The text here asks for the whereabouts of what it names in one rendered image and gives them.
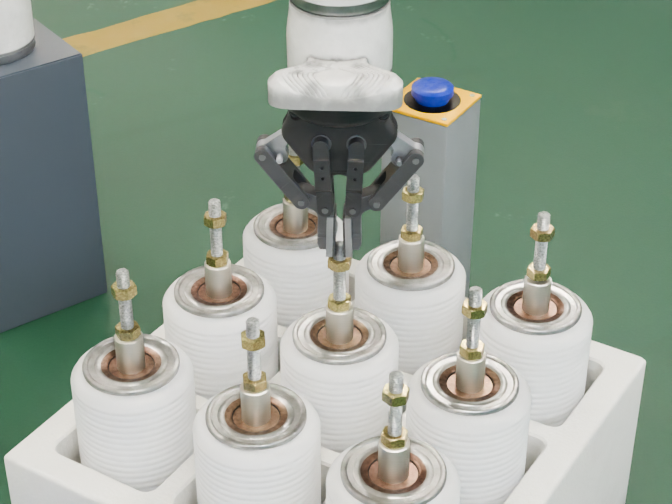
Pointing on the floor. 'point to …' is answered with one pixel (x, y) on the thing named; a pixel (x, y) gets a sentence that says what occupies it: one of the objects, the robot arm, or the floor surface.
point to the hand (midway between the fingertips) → (339, 230)
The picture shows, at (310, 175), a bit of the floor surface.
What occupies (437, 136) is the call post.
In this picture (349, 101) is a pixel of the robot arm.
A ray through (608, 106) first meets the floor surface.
